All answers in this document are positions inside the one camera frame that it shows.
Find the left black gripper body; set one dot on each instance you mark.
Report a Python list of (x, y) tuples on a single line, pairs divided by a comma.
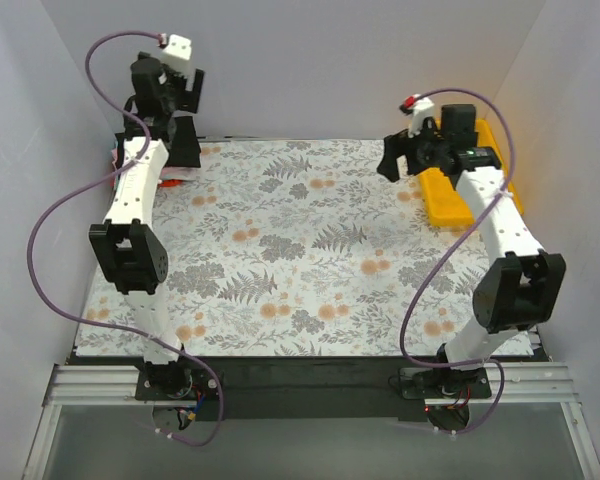
[(184, 122)]

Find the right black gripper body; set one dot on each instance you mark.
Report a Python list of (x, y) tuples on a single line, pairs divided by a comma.
[(402, 151)]

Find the black t-shirt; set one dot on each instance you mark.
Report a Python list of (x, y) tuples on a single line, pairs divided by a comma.
[(185, 149)]

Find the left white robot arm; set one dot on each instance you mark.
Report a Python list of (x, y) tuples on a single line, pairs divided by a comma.
[(130, 255)]

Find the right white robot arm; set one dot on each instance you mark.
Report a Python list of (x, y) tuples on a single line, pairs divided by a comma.
[(522, 283)]

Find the yellow plastic tray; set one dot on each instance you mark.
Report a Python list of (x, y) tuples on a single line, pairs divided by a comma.
[(444, 207)]

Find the pink folded t-shirt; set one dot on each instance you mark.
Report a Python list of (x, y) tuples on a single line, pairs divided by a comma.
[(117, 154)]

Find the orange folded t-shirt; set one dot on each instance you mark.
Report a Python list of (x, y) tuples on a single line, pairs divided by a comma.
[(170, 183)]

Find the floral patterned table mat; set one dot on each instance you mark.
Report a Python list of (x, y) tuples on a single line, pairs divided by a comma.
[(302, 248)]

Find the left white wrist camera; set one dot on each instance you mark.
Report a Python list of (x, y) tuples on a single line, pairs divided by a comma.
[(177, 53)]

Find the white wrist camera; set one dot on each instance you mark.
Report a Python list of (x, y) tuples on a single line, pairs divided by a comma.
[(177, 53), (419, 108)]

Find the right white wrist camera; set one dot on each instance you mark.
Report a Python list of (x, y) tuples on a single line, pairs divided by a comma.
[(419, 108)]

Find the aluminium frame rail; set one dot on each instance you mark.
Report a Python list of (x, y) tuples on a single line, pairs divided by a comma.
[(525, 382)]

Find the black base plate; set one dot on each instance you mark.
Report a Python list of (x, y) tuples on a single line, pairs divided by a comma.
[(410, 388)]

